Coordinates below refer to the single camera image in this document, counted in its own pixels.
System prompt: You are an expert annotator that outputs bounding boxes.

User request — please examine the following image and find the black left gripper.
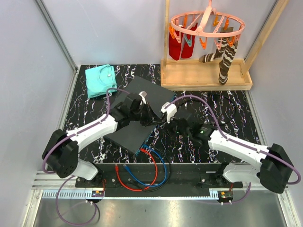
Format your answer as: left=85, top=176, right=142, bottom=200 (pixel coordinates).
left=130, top=102, right=162, bottom=127

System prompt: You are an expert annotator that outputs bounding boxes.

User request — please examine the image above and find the dark grey network switch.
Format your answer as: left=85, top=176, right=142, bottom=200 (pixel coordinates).
left=104, top=76, right=176, bottom=154

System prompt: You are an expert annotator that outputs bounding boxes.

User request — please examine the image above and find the blue cable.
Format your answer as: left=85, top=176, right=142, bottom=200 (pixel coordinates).
left=123, top=145, right=169, bottom=188

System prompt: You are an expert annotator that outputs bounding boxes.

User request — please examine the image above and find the red cable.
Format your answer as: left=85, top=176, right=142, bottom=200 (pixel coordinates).
left=114, top=148, right=159, bottom=191

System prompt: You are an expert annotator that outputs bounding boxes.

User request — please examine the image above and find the black cable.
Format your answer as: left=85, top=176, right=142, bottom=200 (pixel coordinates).
left=127, top=151, right=171, bottom=192

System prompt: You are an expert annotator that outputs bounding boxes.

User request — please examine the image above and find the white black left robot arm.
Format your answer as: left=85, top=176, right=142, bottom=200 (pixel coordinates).
left=42, top=93, right=162, bottom=187

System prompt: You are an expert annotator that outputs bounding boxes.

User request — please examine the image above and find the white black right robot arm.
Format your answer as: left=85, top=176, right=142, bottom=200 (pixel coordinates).
left=165, top=117, right=294, bottom=194

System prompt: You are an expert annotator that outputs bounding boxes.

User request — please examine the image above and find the wooden rack with tray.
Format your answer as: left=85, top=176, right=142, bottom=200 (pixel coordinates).
left=160, top=0, right=288, bottom=91

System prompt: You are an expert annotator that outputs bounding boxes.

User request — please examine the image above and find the folded teal cloth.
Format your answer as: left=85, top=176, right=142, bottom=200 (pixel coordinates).
left=85, top=64, right=117, bottom=99

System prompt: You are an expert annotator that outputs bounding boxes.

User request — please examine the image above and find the brown striped sock rear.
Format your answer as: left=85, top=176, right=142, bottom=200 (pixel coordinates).
left=199, top=37, right=238, bottom=65

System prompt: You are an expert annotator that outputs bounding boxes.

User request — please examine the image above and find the brown striped sock long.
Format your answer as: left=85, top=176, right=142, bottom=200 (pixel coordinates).
left=218, top=42, right=238, bottom=85

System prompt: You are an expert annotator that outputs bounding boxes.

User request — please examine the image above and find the red sock right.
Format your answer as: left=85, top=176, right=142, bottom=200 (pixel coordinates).
left=181, top=34, right=195, bottom=59

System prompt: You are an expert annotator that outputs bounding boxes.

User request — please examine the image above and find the red sock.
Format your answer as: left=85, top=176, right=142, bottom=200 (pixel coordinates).
left=169, top=35, right=181, bottom=61
left=181, top=34, right=195, bottom=59

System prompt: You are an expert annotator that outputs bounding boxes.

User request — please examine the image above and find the red sock left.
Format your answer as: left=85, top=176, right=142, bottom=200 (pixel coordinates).
left=169, top=35, right=181, bottom=61

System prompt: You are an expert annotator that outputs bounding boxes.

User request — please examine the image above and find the pink round clip hanger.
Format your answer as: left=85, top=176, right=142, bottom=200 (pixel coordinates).
left=168, top=0, right=246, bottom=50

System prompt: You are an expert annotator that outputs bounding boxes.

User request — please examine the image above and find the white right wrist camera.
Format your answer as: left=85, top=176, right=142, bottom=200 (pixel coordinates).
left=160, top=102, right=177, bottom=123

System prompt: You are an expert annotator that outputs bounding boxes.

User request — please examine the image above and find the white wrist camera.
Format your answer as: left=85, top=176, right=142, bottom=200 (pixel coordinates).
left=160, top=102, right=177, bottom=123
left=139, top=91, right=147, bottom=105

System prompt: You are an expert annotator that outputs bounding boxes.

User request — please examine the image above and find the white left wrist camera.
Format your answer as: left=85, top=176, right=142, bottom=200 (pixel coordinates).
left=139, top=91, right=147, bottom=105

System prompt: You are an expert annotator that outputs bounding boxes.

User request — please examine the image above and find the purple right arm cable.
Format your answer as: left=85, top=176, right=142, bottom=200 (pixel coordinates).
left=165, top=95, right=302, bottom=205

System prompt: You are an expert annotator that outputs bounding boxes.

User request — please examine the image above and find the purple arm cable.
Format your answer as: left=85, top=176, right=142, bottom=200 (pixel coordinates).
left=42, top=88, right=133, bottom=225
left=165, top=95, right=302, bottom=205

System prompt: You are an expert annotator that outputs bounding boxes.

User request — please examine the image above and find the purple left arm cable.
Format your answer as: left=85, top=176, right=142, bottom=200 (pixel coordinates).
left=42, top=88, right=133, bottom=225

